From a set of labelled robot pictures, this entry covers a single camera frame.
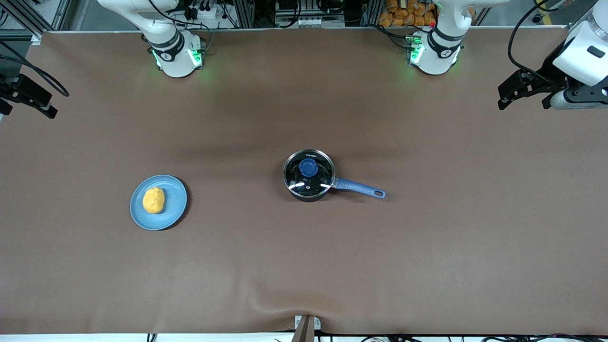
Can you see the glass lid with blue knob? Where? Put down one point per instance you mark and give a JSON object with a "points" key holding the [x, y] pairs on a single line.
{"points": [[308, 173]]}

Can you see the blue round plate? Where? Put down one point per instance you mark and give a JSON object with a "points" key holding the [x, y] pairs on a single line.
{"points": [[173, 202]]}

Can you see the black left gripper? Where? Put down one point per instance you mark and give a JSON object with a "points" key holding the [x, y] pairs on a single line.
{"points": [[550, 65]]}

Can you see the white power strip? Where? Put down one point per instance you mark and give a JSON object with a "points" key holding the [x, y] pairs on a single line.
{"points": [[203, 11]]}

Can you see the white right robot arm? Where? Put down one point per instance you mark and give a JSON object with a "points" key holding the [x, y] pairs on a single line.
{"points": [[173, 52]]}

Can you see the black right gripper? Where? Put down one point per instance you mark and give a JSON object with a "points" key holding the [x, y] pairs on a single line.
{"points": [[14, 92]]}

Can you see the grey metal table bracket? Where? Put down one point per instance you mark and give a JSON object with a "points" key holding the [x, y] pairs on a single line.
{"points": [[307, 327]]}

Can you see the yellow potato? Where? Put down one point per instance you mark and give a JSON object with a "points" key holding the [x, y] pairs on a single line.
{"points": [[154, 200]]}

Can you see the aluminium frame profile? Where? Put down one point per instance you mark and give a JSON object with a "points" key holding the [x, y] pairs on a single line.
{"points": [[38, 14]]}

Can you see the pile of orange items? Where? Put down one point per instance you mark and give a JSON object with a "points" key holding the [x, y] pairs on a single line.
{"points": [[403, 13]]}

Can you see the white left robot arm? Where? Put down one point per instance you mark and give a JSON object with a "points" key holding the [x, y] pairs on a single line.
{"points": [[439, 52]]}

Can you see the brown table cover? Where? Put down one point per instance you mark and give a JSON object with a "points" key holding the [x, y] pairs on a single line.
{"points": [[304, 266]]}

